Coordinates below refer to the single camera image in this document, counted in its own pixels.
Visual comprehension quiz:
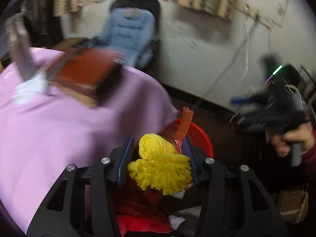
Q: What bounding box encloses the person right hand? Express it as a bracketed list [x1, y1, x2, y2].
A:
[271, 124, 315, 157]

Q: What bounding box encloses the red plastic trash basket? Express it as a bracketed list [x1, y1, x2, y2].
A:
[160, 118, 214, 157]

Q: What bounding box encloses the silver metal bottle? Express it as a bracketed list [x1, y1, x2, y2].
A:
[5, 13, 38, 82]

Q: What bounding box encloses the blue cushioned chair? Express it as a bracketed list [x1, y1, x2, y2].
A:
[91, 0, 161, 71]

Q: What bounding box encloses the brown leather notebook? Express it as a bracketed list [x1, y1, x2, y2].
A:
[46, 48, 123, 108]

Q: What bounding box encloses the purple bed sheet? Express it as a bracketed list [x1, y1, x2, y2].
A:
[0, 47, 180, 234]

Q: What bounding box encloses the red jacket right forearm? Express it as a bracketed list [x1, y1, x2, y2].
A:
[302, 129, 315, 179]

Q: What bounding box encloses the yellow foam fruit net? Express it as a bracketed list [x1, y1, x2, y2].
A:
[127, 133, 193, 195]

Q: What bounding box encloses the red plastic straw wrapper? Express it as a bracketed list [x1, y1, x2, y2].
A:
[174, 107, 194, 154]

